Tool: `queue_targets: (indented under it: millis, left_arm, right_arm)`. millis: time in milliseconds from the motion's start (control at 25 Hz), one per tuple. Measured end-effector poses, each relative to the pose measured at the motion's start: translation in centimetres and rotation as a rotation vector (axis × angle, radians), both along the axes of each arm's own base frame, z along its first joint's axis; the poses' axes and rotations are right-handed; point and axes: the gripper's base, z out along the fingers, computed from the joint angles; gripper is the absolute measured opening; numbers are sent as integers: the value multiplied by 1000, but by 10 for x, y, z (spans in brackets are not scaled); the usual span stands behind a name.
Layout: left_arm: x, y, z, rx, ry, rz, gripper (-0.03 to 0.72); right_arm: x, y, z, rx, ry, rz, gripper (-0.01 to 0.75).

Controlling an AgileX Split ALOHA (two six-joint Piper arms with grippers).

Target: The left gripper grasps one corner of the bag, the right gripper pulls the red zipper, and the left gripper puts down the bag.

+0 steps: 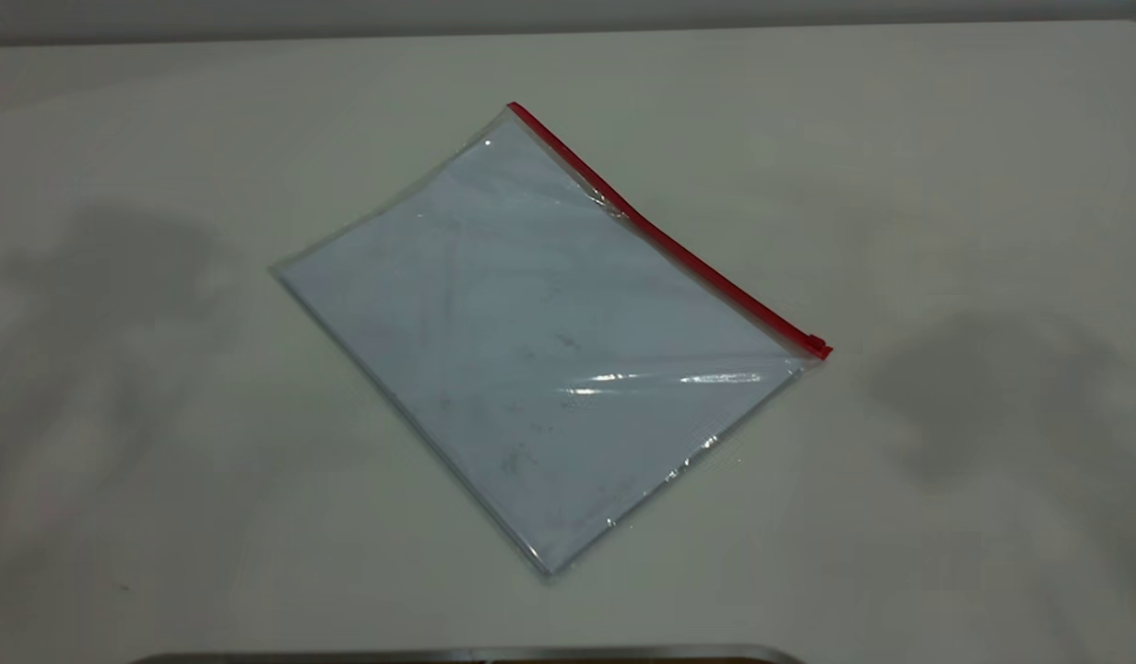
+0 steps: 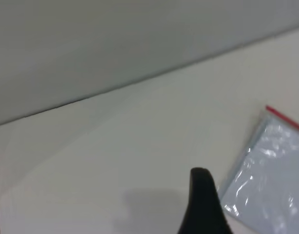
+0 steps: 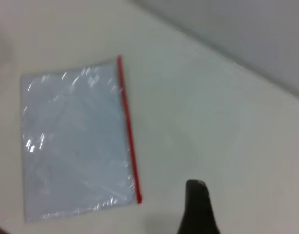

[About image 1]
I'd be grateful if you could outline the transparent bag with red zipper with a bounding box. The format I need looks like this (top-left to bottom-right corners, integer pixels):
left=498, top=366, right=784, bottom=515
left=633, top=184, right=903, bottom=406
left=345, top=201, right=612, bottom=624
left=271, top=101, right=834, bottom=577

